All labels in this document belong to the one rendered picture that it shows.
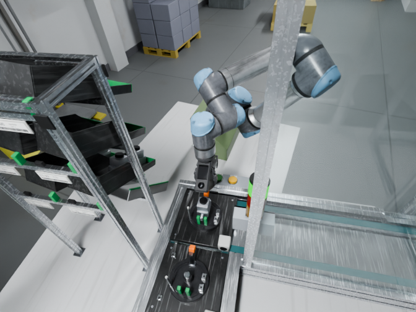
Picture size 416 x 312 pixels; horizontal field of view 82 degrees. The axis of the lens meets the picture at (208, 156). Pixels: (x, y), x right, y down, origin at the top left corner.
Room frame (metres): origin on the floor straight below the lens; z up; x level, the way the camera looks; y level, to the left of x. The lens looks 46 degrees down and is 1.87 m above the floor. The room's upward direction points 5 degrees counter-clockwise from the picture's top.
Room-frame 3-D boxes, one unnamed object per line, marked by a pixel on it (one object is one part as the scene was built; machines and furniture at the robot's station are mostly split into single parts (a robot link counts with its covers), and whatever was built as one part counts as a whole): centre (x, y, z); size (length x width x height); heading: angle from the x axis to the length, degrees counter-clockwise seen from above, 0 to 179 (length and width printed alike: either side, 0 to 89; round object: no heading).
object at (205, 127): (0.59, 0.01, 1.37); 0.09 x 0.08 x 0.11; 121
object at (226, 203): (0.51, 0.03, 0.96); 0.24 x 0.24 x 0.02; 74
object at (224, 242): (0.39, -0.04, 0.97); 0.05 x 0.05 x 0.04; 74
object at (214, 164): (0.60, 0.01, 1.21); 0.09 x 0.08 x 0.12; 164
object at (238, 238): (0.41, -0.25, 0.91); 0.84 x 0.28 x 0.10; 74
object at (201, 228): (0.51, 0.03, 0.98); 0.14 x 0.14 x 0.02
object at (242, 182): (0.70, -0.11, 0.93); 0.21 x 0.07 x 0.06; 74
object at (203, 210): (0.50, 0.03, 1.06); 0.08 x 0.04 x 0.07; 164
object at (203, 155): (0.59, 0.01, 1.29); 0.08 x 0.08 x 0.05
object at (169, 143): (1.05, -0.04, 0.84); 0.90 x 0.70 x 0.03; 62
